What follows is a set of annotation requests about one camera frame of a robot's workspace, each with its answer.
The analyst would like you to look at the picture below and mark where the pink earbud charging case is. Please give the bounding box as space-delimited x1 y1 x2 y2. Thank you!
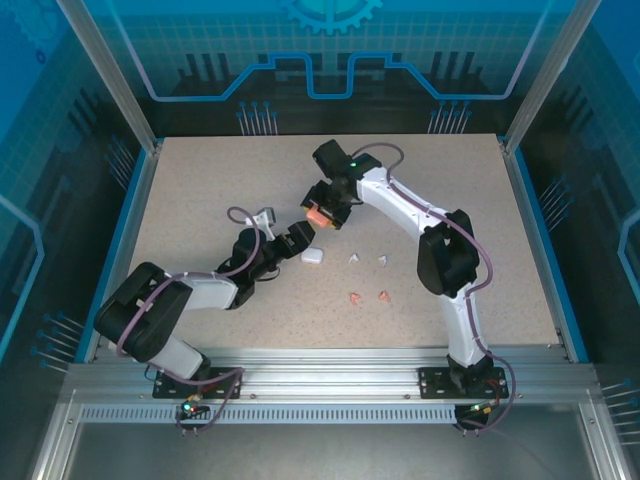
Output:
305 203 331 228

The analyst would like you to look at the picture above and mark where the blue table edge strip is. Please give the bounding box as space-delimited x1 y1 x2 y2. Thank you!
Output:
509 144 590 364

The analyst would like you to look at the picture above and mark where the grey metal lower panel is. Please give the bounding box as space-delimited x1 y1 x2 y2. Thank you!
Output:
62 422 599 480

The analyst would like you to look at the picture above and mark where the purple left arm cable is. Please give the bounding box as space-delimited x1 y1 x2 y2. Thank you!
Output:
115 205 275 437

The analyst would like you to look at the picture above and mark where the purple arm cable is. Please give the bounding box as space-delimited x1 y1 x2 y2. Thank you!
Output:
115 205 275 437
352 142 519 434

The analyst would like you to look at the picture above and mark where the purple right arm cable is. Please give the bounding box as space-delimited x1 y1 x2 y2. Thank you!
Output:
352 142 519 434

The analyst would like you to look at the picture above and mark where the aluminium side rail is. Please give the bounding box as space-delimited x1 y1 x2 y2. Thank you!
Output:
501 139 572 361
82 139 165 365

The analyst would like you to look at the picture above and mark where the wide aluminium frame rail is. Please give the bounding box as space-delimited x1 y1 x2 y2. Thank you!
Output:
64 347 599 401

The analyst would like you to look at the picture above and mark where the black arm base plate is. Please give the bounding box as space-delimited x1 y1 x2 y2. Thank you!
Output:
418 366 510 400
152 366 244 401

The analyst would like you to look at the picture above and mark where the slotted grey cable duct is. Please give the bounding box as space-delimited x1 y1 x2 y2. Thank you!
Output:
78 405 460 424

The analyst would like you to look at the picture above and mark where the aluminium frame post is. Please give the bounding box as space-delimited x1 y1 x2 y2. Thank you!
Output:
499 0 604 154
55 0 164 154

